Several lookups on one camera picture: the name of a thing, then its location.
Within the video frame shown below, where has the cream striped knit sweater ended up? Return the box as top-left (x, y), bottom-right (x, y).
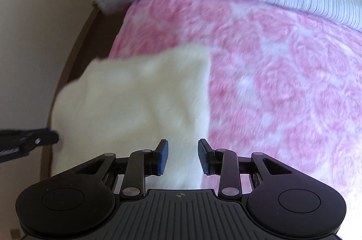
top-left (51, 44), bottom-right (211, 189)

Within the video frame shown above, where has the pink floral blanket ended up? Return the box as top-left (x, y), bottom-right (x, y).
top-left (110, 0), bottom-right (361, 198)

